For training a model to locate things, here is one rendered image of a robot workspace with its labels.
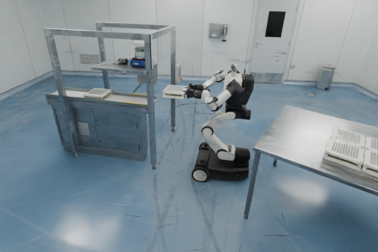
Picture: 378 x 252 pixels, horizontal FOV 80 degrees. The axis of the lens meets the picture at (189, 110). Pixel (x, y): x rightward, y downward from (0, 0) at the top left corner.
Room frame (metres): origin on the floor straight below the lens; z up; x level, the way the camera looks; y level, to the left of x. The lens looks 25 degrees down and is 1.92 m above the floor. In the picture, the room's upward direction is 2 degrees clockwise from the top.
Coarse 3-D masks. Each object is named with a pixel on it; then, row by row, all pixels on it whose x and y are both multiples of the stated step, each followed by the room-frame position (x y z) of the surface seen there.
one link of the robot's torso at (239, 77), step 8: (224, 80) 2.25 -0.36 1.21; (240, 80) 2.18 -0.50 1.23; (248, 80) 2.19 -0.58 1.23; (224, 88) 2.21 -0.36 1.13; (248, 88) 2.18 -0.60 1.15; (232, 96) 2.19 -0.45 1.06; (240, 96) 2.18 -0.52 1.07; (248, 96) 2.18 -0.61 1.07; (232, 104) 2.22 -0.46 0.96; (240, 104) 2.21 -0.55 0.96
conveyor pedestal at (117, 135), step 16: (80, 112) 2.55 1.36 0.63; (96, 112) 2.50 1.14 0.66; (112, 112) 2.46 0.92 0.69; (64, 128) 2.60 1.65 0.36; (80, 128) 2.55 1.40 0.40; (96, 128) 2.52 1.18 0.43; (112, 128) 2.47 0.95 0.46; (128, 128) 2.44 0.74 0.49; (144, 128) 2.50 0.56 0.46; (64, 144) 2.60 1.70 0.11; (80, 144) 2.56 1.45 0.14; (96, 144) 2.52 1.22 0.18; (112, 144) 2.48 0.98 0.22; (128, 144) 2.44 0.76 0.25; (144, 144) 2.46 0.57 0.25
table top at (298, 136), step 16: (288, 112) 2.28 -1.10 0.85; (304, 112) 2.29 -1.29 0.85; (272, 128) 1.91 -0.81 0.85; (288, 128) 1.92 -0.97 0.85; (304, 128) 1.93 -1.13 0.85; (320, 128) 1.94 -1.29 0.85; (352, 128) 1.96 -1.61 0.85; (368, 128) 1.97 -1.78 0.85; (256, 144) 1.63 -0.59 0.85; (272, 144) 1.64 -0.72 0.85; (288, 144) 1.64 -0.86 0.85; (304, 144) 1.65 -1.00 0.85; (320, 144) 1.66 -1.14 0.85; (288, 160) 1.43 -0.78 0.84; (304, 160) 1.42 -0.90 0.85; (320, 160) 1.43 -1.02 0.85; (336, 176) 1.25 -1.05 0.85; (352, 176) 1.26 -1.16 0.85; (368, 176) 1.27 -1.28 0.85; (368, 192) 1.14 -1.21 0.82
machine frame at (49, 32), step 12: (96, 24) 3.42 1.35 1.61; (108, 24) 3.39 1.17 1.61; (120, 24) 3.35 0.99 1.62; (132, 24) 3.32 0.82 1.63; (144, 24) 3.29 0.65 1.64; (48, 36) 2.46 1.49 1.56; (84, 36) 2.38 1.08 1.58; (96, 36) 2.36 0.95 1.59; (108, 36) 2.34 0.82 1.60; (120, 36) 2.31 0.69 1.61; (132, 36) 2.29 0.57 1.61; (144, 36) 2.27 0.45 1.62; (48, 48) 2.46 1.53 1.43; (60, 72) 2.49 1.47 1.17; (60, 84) 2.46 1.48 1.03; (108, 84) 3.44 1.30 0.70; (60, 96) 2.46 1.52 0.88; (72, 132) 2.47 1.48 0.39; (72, 144) 2.46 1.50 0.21
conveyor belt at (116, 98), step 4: (56, 92) 2.71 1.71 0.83; (68, 92) 2.73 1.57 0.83; (72, 92) 2.73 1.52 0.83; (76, 92) 2.74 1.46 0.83; (80, 92) 2.74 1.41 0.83; (84, 92) 2.75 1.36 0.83; (76, 96) 2.60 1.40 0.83; (80, 96) 2.61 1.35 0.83; (112, 96) 2.64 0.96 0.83; (116, 96) 2.65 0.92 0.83; (120, 96) 2.65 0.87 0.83; (124, 96) 2.65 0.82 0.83; (128, 96) 2.66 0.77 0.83; (80, 100) 2.50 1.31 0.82; (112, 100) 2.52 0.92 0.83; (116, 100) 2.52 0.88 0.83; (120, 100) 2.52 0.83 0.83; (124, 100) 2.53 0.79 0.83; (128, 100) 2.53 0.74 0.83; (132, 100) 2.54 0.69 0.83; (136, 100) 2.54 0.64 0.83; (140, 100) 2.54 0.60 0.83; (144, 100) 2.55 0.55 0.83; (116, 104) 2.42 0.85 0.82
